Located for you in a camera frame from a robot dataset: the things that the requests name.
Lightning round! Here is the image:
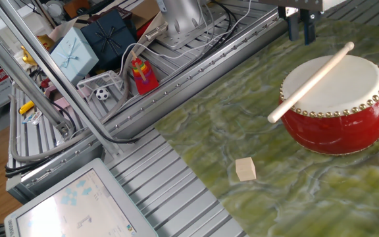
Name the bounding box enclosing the cardboard sheet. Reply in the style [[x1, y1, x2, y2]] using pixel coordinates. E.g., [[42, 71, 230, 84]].
[[128, 0, 164, 30]]

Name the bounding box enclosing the green marble pattern board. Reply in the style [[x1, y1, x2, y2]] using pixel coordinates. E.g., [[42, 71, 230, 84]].
[[154, 14, 379, 237]]

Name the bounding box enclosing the brown box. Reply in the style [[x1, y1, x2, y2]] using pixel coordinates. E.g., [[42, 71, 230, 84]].
[[63, 0, 91, 19]]

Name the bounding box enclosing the gold cat figurine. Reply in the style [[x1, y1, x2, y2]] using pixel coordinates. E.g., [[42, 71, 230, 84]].
[[20, 34, 56, 66]]

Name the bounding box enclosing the white teach pendant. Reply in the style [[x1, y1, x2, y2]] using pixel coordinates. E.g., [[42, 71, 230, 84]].
[[4, 157, 159, 237]]

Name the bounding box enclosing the thin black cable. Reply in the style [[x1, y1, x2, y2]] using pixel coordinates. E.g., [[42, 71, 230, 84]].
[[47, 98, 143, 145]]

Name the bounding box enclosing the silver cylindrical fitting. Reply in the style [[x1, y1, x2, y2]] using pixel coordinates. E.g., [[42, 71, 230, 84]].
[[145, 21, 170, 42]]

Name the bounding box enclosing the white mini goal net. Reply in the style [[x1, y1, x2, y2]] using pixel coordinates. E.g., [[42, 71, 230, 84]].
[[76, 70, 124, 101]]

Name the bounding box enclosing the wooden cube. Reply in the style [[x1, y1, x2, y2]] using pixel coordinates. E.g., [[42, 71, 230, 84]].
[[235, 157, 257, 182]]

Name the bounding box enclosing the black cable bundle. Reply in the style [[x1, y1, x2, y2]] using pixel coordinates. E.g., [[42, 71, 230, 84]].
[[4, 154, 62, 178]]

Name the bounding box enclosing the small printed packet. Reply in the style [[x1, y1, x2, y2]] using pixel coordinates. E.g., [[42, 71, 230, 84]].
[[22, 111, 43, 126]]

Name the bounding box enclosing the dark blue gift box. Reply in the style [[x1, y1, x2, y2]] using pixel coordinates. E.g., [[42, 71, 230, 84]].
[[80, 9, 138, 70]]

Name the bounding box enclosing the silver column pedestal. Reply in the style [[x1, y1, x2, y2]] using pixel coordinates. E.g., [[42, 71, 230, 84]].
[[155, 0, 232, 51]]

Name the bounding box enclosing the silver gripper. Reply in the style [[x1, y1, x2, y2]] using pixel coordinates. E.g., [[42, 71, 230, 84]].
[[258, 0, 347, 46]]

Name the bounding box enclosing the yellow handled tool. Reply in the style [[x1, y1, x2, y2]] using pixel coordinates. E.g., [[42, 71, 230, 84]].
[[18, 100, 36, 115]]

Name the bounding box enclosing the light blue gift box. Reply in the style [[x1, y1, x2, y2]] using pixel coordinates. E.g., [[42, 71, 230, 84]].
[[49, 26, 100, 86]]

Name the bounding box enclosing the red drum white head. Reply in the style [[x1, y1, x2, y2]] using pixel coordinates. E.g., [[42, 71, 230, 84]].
[[278, 54, 379, 156]]

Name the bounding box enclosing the thick grey hose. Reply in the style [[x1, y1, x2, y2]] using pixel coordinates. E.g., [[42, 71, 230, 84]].
[[9, 45, 144, 163]]

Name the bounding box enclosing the small soccer ball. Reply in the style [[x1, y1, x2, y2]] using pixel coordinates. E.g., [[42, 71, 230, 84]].
[[95, 88, 111, 101]]

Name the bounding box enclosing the wooden drumstick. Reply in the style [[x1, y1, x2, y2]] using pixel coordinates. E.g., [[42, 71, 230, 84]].
[[266, 41, 355, 124]]

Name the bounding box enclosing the pink tray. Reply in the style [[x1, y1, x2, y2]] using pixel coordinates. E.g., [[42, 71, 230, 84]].
[[44, 86, 93, 115]]

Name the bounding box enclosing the aluminium rail beam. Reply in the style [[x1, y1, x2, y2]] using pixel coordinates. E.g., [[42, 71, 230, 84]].
[[5, 13, 289, 205]]

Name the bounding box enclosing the thin white cable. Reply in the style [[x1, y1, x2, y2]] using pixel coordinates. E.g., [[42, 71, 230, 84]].
[[118, 0, 253, 78]]

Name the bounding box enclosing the aluminium frame post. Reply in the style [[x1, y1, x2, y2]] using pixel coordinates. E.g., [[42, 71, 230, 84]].
[[0, 19, 74, 138], [0, 0, 124, 157]]

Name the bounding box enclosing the rainbow ring stacking toy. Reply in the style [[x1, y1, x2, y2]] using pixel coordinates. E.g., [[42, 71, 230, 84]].
[[130, 49, 160, 95]]

